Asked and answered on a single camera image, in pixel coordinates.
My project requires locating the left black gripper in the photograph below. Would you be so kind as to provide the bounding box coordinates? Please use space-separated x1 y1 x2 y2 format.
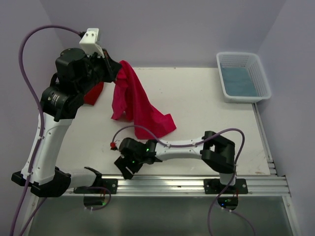
76 47 122 95

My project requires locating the crimson pink t shirt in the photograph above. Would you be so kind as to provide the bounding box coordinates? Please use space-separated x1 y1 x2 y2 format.
111 60 177 138

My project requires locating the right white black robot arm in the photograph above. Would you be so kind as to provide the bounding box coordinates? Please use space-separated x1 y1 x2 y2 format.
111 131 237 193

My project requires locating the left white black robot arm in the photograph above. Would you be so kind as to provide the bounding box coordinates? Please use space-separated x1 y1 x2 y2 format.
11 48 122 198

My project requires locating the folded dark red t shirt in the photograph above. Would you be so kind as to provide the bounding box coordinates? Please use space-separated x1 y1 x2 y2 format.
84 82 104 106

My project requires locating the blue t shirt in basket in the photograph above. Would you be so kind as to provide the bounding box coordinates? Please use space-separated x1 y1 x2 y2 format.
221 67 258 97

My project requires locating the white plastic mesh basket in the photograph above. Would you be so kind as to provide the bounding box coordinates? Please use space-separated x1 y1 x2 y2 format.
216 52 271 103

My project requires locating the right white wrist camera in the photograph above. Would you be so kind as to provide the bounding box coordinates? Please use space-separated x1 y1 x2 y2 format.
110 140 119 151

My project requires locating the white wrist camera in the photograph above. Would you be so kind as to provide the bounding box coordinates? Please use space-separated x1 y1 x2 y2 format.
79 28 104 58
110 140 119 151

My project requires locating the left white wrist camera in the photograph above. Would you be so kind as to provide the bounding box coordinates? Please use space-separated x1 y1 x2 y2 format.
79 28 104 58

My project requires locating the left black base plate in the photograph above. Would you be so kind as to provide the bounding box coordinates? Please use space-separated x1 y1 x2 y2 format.
73 178 118 194

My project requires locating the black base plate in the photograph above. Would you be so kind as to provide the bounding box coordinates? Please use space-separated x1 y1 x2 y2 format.
203 178 249 194
73 178 118 194

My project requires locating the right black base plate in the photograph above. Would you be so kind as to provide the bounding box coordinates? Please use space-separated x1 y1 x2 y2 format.
203 178 249 194

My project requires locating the aluminium mounting rail frame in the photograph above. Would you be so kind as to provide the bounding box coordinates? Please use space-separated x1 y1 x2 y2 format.
19 103 302 236

